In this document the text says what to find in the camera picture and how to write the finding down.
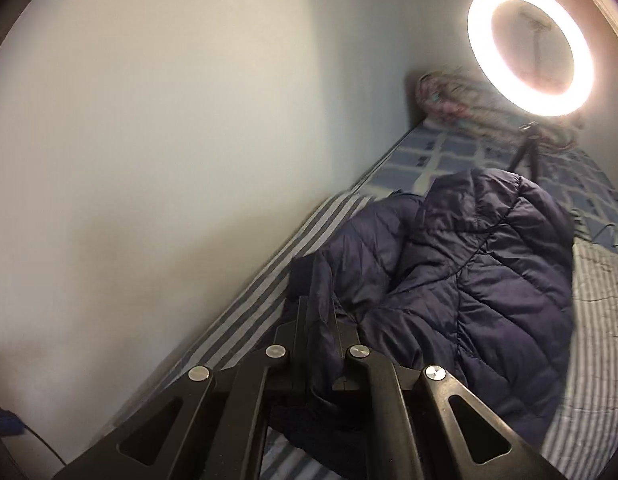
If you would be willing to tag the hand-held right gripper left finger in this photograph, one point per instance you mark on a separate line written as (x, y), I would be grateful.
(249, 410)

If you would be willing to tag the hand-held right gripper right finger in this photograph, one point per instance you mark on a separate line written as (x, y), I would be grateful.
(389, 410)

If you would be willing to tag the navy puffer jacket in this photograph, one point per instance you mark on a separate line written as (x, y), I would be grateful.
(464, 285)

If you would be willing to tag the dark blue object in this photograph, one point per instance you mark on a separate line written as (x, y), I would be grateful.
(4, 422)

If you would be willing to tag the blue checked bed sheet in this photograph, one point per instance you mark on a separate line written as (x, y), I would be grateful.
(439, 155)

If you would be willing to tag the small black tripod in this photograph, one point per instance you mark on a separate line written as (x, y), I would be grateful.
(528, 152)

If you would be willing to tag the stack of floral pillows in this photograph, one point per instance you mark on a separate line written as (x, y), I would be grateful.
(449, 105)

